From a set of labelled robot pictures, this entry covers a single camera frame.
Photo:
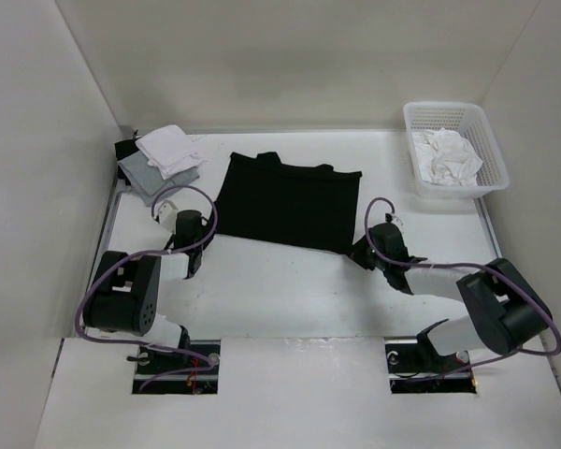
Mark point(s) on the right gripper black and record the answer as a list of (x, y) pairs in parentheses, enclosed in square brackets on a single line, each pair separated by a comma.
[(358, 256)]

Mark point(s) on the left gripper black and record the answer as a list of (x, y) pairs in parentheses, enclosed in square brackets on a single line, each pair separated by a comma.
[(207, 232)]

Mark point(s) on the black tank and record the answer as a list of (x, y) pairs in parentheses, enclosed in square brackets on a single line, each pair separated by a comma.
[(124, 149), (306, 207)]

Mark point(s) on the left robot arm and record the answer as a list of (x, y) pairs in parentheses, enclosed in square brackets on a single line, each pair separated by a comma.
[(121, 306)]

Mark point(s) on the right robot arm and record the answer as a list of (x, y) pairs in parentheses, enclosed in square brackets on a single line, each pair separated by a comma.
[(503, 311)]

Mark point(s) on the folded grey tank top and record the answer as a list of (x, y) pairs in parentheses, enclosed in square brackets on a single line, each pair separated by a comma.
[(147, 181)]

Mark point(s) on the folded white tank top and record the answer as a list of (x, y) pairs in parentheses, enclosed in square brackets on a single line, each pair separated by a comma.
[(170, 150)]

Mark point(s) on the folded black tank top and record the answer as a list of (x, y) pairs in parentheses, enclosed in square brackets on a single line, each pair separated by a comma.
[(124, 149)]

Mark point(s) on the white tank top in basket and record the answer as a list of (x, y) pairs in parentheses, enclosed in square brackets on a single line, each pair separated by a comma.
[(445, 158)]

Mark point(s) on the white plastic laundry basket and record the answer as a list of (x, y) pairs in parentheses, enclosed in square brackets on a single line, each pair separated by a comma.
[(470, 122)]

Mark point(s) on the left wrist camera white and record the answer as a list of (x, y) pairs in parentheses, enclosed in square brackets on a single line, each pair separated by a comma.
[(166, 215)]

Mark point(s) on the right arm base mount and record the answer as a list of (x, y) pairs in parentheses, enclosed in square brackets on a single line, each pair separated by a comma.
[(410, 372)]

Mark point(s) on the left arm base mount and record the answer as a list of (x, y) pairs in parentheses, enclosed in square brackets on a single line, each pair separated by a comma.
[(159, 373)]

